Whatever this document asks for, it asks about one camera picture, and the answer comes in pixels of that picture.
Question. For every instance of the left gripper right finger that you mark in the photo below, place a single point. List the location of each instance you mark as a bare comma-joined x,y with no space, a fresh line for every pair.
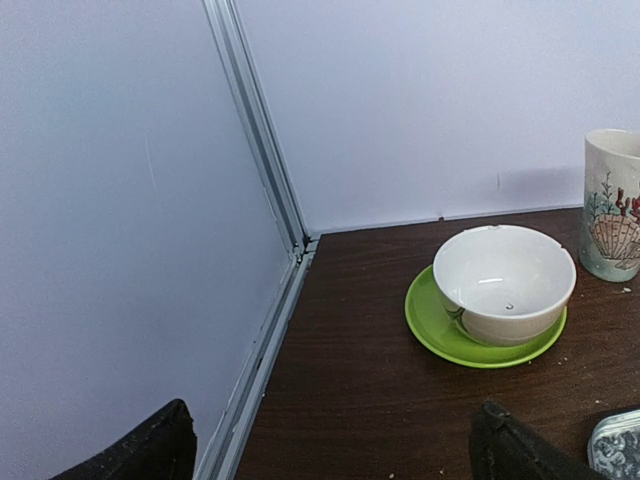
503,447

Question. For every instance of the green saucer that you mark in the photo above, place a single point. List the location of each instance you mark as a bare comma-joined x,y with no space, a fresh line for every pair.
431,326

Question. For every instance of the left bottom frame rail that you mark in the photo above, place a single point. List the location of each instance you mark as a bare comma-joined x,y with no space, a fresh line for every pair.
222,456

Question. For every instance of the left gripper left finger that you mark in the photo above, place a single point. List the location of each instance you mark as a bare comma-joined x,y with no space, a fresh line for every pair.
161,447

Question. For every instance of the white bowl on saucer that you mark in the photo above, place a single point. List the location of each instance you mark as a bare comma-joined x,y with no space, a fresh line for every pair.
503,285

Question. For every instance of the left aluminium frame post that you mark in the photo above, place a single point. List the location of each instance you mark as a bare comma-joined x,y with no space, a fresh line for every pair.
234,52

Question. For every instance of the lilac bunny tin lid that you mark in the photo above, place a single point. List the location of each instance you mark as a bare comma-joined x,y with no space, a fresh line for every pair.
613,448

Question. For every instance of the tall floral mug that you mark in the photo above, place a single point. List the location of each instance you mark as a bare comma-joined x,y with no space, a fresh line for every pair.
609,235

